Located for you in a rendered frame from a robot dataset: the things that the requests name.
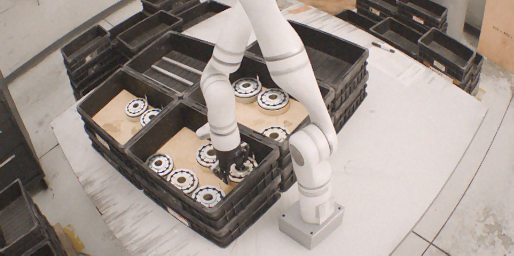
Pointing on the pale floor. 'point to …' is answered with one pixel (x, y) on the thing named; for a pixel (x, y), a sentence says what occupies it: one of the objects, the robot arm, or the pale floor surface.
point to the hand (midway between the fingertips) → (232, 175)
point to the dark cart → (16, 146)
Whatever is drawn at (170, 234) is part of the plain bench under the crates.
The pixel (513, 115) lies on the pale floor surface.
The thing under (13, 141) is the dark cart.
